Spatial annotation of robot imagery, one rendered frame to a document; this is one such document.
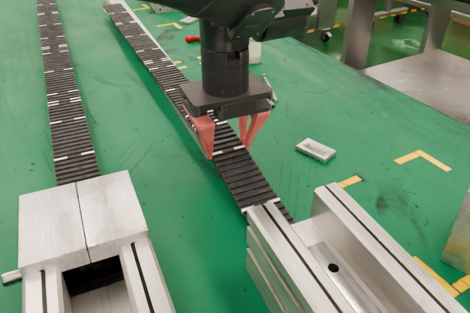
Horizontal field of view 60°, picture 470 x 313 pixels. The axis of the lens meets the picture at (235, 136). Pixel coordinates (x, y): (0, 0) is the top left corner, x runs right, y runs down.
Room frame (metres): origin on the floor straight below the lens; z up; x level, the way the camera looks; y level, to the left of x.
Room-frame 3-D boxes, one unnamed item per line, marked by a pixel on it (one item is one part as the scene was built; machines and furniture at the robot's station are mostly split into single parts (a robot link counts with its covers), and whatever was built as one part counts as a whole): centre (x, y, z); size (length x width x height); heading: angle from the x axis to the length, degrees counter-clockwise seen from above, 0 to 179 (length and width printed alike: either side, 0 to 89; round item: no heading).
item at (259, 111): (0.47, 0.00, 0.85); 0.07 x 0.07 x 0.09; 23
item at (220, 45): (0.46, 0.01, 0.98); 0.07 x 0.06 x 0.07; 116
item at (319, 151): (0.49, -0.12, 0.78); 0.05 x 0.03 x 0.01; 46
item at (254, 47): (0.84, -0.04, 0.84); 0.04 x 0.04 x 0.12
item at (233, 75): (0.46, 0.01, 0.92); 0.10 x 0.07 x 0.07; 113
